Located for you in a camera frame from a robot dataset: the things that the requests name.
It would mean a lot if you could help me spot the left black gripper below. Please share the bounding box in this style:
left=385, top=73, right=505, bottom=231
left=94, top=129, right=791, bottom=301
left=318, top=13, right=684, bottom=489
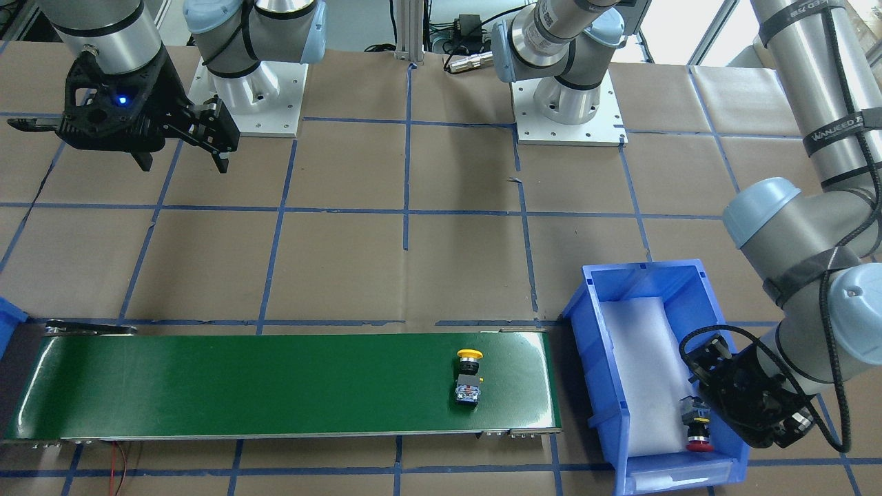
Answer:
left=689, top=337, right=766, bottom=435

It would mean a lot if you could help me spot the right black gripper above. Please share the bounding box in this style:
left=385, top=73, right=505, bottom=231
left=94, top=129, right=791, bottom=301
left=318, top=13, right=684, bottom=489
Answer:
left=7, top=52, right=240, bottom=174

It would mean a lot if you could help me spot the red push button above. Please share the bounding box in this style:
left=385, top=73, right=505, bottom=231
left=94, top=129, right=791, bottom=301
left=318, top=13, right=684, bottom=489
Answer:
left=679, top=396, right=714, bottom=453

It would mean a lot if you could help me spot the yellow push button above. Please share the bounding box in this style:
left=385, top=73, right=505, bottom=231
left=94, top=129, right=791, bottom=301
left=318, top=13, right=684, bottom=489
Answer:
left=453, top=349, right=483, bottom=407

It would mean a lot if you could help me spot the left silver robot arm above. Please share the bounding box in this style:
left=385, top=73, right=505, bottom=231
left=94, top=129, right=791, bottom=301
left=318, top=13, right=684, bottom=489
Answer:
left=563, top=1, right=880, bottom=452

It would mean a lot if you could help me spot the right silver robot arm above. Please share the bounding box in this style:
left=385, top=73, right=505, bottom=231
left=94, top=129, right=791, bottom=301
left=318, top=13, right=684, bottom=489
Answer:
left=8, top=1, right=327, bottom=173

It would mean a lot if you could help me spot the white foam pad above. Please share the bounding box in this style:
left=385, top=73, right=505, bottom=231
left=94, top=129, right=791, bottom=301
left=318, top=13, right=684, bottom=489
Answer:
left=599, top=296, right=693, bottom=457

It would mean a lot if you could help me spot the blue plastic bin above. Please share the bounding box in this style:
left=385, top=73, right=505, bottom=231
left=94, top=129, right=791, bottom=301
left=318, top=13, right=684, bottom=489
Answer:
left=0, top=296, right=28, bottom=357
left=562, top=258, right=750, bottom=495

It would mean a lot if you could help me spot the green conveyor belt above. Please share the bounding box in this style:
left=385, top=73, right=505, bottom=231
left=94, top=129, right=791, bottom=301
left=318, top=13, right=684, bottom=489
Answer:
left=2, top=331, right=562, bottom=442

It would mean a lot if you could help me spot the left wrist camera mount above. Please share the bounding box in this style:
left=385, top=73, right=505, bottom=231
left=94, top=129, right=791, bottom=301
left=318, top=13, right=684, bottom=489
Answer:
left=678, top=324, right=852, bottom=454

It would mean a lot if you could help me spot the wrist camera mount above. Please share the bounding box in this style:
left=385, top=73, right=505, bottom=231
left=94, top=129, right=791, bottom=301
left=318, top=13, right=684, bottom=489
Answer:
left=55, top=48, right=168, bottom=172
left=678, top=324, right=852, bottom=454

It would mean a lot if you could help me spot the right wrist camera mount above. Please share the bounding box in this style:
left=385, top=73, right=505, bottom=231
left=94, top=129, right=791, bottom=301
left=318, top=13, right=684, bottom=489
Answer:
left=55, top=48, right=168, bottom=172

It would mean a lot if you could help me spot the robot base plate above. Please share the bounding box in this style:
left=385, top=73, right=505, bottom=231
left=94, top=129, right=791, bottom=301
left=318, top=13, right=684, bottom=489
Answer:
left=188, top=61, right=311, bottom=138
left=510, top=72, right=629, bottom=147

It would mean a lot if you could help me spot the aluminium frame post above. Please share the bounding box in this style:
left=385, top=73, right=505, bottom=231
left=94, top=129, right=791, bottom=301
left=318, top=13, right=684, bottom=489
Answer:
left=393, top=0, right=427, bottom=65

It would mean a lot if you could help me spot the red black conveyor wire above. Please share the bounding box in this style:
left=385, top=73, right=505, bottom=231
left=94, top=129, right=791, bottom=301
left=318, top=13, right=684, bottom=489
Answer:
left=110, top=442, right=128, bottom=496

